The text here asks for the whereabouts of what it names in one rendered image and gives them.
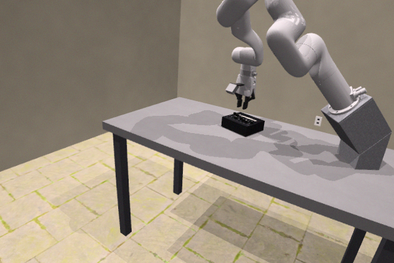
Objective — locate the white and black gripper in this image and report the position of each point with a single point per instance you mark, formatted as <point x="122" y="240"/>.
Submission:
<point x="247" y="90"/>

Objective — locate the black lighting desk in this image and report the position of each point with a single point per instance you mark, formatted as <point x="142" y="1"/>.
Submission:
<point x="242" y="123"/>

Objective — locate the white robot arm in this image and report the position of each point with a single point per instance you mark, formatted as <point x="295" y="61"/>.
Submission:
<point x="308" y="54"/>

